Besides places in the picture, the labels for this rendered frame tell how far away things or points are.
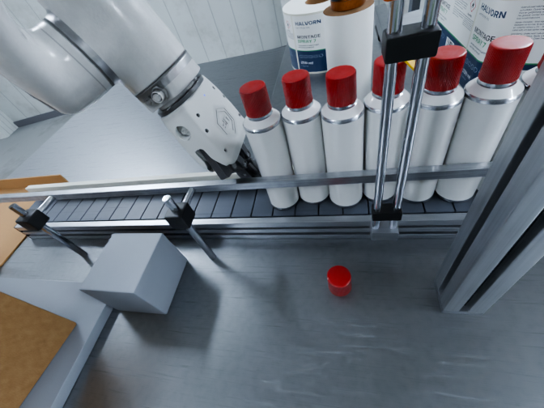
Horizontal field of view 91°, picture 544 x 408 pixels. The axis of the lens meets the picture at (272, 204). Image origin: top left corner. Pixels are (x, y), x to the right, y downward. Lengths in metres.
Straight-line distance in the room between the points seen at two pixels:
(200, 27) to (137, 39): 3.27
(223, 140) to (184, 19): 3.29
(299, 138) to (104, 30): 0.23
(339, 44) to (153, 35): 0.34
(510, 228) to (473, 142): 0.15
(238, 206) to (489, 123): 0.36
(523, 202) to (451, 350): 0.23
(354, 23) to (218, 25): 3.07
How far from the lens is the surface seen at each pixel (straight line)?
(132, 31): 0.35
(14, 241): 0.90
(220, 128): 0.37
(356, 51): 0.59
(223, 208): 0.49
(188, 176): 0.54
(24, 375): 0.56
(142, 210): 0.60
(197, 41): 3.66
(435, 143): 0.38
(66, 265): 0.72
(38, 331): 0.54
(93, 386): 0.53
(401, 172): 0.31
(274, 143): 0.36
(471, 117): 0.38
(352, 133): 0.34
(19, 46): 0.32
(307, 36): 0.81
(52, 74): 0.33
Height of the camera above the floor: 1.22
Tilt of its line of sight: 47 degrees down
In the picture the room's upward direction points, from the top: 20 degrees counter-clockwise
